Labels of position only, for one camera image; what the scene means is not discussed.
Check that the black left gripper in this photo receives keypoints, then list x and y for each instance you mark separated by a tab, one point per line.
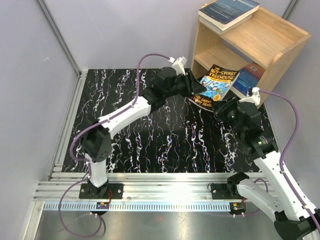
197	87

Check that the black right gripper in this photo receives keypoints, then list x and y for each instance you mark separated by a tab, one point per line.
217	105

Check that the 169-storey treehouse book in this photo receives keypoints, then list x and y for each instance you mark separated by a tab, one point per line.
217	82

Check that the blue orange sunset book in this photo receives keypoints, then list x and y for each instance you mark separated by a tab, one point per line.
248	77

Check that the red comic book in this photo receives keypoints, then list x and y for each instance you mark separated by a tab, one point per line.
219	31

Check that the grey-blue Nineteen Eighty-Four book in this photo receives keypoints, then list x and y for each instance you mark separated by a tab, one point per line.
227	13

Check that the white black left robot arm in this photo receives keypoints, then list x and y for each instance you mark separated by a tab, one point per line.
97	142

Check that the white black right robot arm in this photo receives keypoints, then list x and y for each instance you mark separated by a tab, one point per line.
293	215

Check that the wooden two-tier shelf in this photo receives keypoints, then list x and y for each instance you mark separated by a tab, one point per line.
265	39

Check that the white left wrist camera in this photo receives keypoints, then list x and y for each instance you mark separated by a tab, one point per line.
178	64

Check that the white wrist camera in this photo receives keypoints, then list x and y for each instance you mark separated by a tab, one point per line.
178	64
253	96

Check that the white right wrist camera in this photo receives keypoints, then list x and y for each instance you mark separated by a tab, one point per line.
253	96

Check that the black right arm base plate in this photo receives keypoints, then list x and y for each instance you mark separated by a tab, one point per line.
224	191

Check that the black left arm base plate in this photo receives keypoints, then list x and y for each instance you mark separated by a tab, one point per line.
110	190

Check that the aluminium rail frame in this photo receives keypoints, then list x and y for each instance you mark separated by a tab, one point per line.
167	157

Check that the white slotted cable duct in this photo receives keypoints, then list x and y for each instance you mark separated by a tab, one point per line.
134	206

